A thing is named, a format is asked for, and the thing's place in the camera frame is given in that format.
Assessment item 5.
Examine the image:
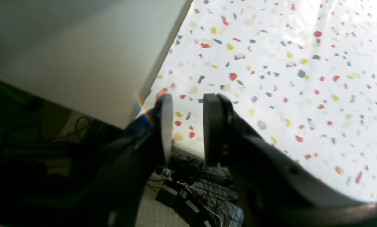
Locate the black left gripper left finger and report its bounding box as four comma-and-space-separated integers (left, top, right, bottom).
28, 94, 173, 227

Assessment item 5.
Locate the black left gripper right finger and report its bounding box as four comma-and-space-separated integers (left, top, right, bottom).
203, 94, 377, 227

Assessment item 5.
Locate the white power strip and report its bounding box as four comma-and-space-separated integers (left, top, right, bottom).
152, 167, 239, 205

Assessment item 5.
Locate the terrazzo pattern tablecloth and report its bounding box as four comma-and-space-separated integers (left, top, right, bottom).
144, 0, 377, 201

